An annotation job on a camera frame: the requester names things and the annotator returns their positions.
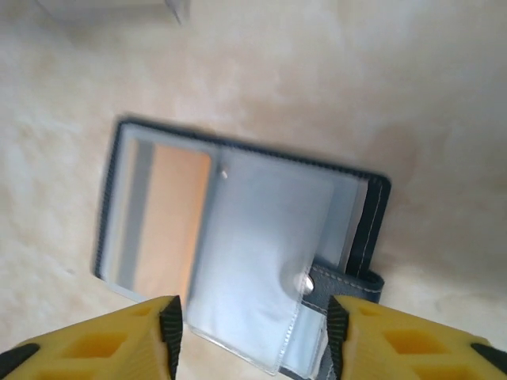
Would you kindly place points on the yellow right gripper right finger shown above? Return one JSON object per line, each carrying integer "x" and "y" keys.
{"x": 404, "y": 348}

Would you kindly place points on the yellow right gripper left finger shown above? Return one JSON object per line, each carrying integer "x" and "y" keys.
{"x": 99, "y": 348}

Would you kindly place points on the orange card with grey stripe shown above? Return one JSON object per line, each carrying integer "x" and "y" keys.
{"x": 174, "y": 221}

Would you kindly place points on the navy leather card holder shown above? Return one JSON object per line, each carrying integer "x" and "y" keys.
{"x": 257, "y": 237}

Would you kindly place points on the clear acrylic box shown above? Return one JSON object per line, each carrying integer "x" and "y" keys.
{"x": 174, "y": 8}

